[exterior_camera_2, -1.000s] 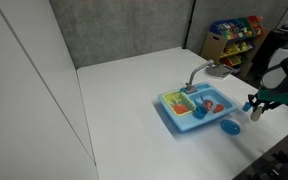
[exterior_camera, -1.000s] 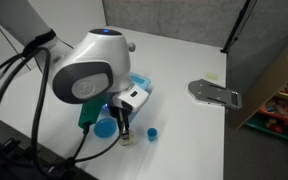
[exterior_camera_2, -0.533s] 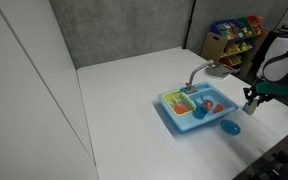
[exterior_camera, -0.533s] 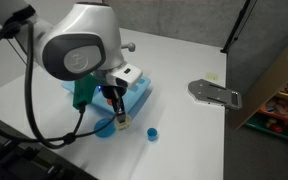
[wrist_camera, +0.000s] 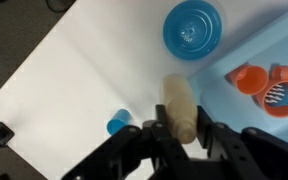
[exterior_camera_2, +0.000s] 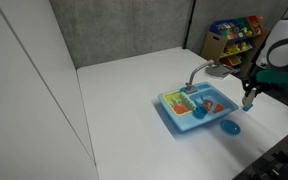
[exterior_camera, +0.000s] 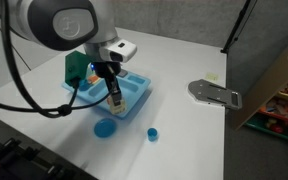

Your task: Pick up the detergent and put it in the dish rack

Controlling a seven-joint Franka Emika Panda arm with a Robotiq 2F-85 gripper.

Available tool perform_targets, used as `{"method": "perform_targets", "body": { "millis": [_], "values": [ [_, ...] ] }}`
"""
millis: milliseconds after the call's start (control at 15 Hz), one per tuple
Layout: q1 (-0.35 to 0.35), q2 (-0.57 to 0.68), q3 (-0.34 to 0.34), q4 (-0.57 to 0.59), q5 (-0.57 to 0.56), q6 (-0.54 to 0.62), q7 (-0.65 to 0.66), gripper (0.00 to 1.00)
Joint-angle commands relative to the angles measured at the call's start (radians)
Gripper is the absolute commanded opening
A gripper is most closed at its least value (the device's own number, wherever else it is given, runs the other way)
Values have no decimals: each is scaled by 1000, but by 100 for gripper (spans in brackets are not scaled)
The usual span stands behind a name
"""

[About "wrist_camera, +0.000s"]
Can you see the blue toy plate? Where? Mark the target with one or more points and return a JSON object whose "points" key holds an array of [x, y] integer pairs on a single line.
{"points": [[192, 30]]}

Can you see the blue toy fork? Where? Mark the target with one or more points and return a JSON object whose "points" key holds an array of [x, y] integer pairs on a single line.
{"points": [[279, 95]]}

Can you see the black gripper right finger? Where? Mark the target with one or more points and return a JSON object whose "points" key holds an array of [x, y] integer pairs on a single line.
{"points": [[250, 150]]}

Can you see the orange toy pan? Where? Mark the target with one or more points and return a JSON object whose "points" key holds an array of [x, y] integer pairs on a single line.
{"points": [[280, 108]]}

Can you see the light blue toy sink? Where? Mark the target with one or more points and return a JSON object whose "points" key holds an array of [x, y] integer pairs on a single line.
{"points": [[224, 103]]}

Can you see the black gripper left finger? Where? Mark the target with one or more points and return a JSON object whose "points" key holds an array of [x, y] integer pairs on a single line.
{"points": [[134, 146]]}

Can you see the small blue toy cup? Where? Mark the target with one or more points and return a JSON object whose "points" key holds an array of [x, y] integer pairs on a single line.
{"points": [[119, 121]]}

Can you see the beige detergent bottle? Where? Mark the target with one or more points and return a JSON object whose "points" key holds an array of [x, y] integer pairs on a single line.
{"points": [[179, 103]]}

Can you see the orange toy cup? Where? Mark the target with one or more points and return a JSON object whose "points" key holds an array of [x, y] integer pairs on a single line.
{"points": [[250, 80]]}

